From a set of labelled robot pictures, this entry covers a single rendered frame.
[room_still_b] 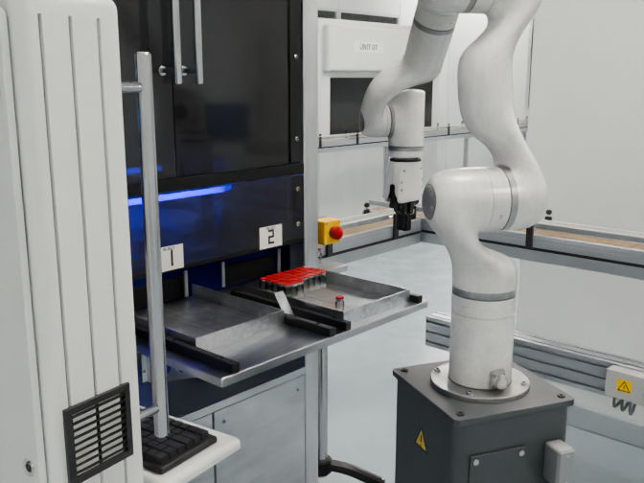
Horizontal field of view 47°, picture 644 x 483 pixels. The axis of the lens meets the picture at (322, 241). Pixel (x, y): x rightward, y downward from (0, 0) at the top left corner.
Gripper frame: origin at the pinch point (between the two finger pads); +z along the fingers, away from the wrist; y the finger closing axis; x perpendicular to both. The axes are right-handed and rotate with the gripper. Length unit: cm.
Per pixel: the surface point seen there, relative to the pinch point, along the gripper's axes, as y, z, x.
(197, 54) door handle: 35, -40, -34
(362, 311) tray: 13.1, 20.2, -2.0
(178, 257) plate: 38, 8, -39
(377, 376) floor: -130, 110, -108
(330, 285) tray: -3.9, 21.9, -27.4
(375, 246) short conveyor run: -53, 23, -50
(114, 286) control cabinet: 89, -5, 14
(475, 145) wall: -795, 59, -451
